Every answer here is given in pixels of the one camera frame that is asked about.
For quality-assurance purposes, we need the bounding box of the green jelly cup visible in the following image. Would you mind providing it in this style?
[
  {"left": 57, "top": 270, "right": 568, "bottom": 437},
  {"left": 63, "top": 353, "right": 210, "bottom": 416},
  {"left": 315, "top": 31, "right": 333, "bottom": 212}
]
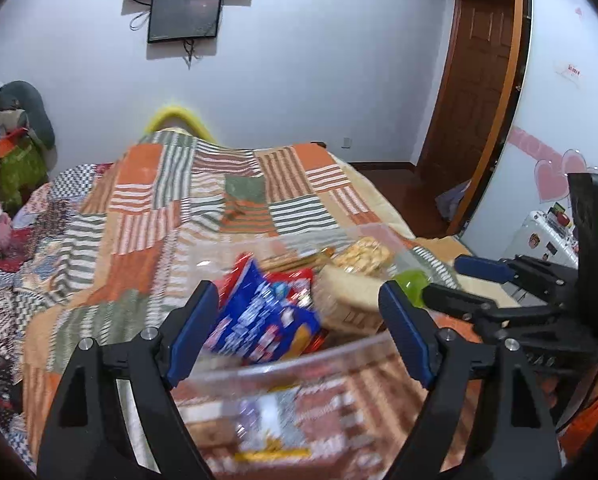
[{"left": 393, "top": 269, "right": 431, "bottom": 308}]

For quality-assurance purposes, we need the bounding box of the clear cracker sleeve pack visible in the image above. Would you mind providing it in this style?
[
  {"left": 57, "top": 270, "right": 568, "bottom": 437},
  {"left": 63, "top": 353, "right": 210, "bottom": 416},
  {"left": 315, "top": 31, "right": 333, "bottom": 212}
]
[{"left": 312, "top": 264, "right": 385, "bottom": 336}]

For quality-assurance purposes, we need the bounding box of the clear plastic storage bin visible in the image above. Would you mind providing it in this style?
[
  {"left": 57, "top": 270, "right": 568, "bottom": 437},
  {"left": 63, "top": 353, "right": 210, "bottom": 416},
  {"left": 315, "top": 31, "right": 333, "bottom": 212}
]
[{"left": 171, "top": 223, "right": 480, "bottom": 480}]

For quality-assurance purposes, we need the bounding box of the blue biscuit bag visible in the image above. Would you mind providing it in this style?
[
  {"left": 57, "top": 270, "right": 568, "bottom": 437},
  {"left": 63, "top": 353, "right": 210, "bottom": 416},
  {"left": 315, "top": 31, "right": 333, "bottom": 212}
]
[{"left": 203, "top": 254, "right": 293, "bottom": 364}]

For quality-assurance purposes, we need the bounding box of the orange rice cracker pack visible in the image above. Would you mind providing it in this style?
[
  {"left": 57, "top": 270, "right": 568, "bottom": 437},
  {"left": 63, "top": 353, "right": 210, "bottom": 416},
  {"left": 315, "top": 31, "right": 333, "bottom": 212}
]
[{"left": 259, "top": 236, "right": 393, "bottom": 276}]

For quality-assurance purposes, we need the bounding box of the person's right hand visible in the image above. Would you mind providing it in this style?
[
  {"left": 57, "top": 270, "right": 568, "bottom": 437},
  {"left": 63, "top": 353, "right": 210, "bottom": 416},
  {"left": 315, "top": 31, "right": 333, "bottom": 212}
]
[{"left": 536, "top": 374, "right": 573, "bottom": 411}]

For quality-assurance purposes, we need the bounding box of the red snack bag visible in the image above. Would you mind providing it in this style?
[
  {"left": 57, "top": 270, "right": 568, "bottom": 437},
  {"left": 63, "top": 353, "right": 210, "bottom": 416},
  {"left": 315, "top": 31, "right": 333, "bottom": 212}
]
[{"left": 257, "top": 266, "right": 331, "bottom": 356}]

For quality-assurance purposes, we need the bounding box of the white wardrobe with hearts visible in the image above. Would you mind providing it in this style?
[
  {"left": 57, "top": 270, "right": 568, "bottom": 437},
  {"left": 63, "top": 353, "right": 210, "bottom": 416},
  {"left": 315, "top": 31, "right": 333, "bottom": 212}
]
[{"left": 462, "top": 0, "right": 598, "bottom": 259}]

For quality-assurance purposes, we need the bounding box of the checkered patchwork quilt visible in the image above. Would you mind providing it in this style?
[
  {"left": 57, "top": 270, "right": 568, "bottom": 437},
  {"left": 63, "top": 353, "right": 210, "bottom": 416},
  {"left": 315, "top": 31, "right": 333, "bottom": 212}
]
[{"left": 0, "top": 162, "right": 114, "bottom": 469}]

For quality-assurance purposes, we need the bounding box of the brown wooden door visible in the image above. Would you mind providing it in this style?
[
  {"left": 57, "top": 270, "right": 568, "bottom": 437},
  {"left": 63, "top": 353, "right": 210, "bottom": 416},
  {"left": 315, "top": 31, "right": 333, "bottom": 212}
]
[{"left": 416, "top": 0, "right": 528, "bottom": 237}]

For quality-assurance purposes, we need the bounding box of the patchwork orange striped blanket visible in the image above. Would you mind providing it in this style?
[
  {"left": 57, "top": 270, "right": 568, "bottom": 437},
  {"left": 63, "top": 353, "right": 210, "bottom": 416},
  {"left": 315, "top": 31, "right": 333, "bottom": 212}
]
[{"left": 20, "top": 129, "right": 480, "bottom": 480}]

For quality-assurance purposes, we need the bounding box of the green gift box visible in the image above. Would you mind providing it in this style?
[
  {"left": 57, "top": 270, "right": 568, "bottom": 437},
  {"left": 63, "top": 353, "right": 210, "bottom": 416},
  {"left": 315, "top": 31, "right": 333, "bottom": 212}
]
[{"left": 0, "top": 136, "right": 49, "bottom": 214}]

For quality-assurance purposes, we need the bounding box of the yellow pillow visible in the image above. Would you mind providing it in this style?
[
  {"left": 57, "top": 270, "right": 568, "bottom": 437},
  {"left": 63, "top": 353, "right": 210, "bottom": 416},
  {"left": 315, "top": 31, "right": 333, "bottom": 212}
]
[{"left": 145, "top": 105, "right": 218, "bottom": 144}]

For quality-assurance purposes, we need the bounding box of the grey plush cushion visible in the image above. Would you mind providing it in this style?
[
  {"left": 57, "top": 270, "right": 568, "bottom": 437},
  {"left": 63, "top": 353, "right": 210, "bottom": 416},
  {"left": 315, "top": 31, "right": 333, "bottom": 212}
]
[{"left": 0, "top": 80, "right": 55, "bottom": 151}]

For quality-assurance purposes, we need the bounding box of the small wall monitor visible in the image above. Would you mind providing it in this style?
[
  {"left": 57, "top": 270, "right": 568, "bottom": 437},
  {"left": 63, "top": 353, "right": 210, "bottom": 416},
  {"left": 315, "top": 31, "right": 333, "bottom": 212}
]
[{"left": 147, "top": 0, "right": 222, "bottom": 44}]

